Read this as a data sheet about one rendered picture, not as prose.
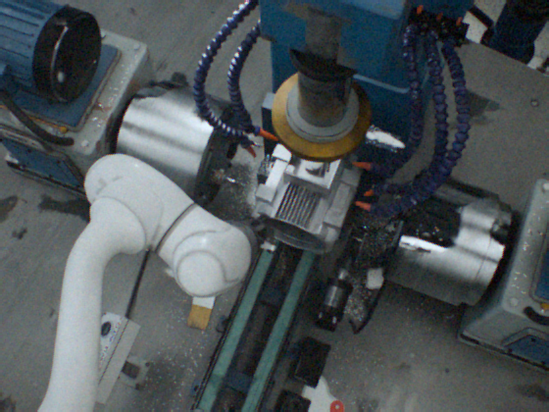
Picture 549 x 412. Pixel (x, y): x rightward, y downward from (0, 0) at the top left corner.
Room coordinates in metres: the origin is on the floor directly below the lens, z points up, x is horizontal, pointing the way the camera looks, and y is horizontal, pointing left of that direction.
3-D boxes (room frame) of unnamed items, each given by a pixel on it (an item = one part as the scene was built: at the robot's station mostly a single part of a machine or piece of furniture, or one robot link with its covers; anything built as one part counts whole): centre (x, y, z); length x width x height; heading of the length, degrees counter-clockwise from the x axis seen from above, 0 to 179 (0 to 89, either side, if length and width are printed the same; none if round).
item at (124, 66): (0.78, 0.46, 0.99); 0.35 x 0.31 x 0.37; 66
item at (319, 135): (0.57, -0.10, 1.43); 0.18 x 0.18 x 0.48
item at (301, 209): (0.53, -0.08, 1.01); 0.20 x 0.19 x 0.19; 155
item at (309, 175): (0.57, -0.09, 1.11); 0.12 x 0.11 x 0.07; 155
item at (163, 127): (0.68, 0.24, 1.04); 0.37 x 0.25 x 0.25; 66
